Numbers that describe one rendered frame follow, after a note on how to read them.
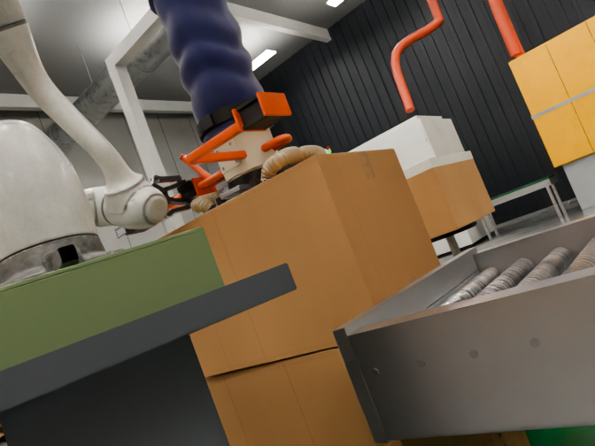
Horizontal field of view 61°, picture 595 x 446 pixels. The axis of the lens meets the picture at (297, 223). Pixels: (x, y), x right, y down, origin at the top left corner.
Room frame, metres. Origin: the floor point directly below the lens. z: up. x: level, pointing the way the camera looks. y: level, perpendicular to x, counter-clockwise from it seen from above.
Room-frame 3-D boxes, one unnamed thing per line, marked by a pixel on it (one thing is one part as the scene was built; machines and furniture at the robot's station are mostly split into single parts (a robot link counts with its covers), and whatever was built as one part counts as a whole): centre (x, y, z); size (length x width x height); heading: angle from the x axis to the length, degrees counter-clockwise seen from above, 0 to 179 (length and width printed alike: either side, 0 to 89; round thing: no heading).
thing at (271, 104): (1.03, -0.02, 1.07); 0.09 x 0.08 x 0.05; 142
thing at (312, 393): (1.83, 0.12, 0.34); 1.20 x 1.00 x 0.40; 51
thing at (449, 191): (2.97, -0.80, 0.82); 0.60 x 0.40 x 0.40; 140
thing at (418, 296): (1.17, -0.22, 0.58); 0.70 x 0.03 x 0.06; 141
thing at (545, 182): (8.18, -3.43, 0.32); 1.25 x 0.50 x 0.64; 53
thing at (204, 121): (1.42, 0.06, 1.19); 0.23 x 0.23 x 0.04
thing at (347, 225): (1.37, 0.04, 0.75); 0.60 x 0.40 x 0.40; 54
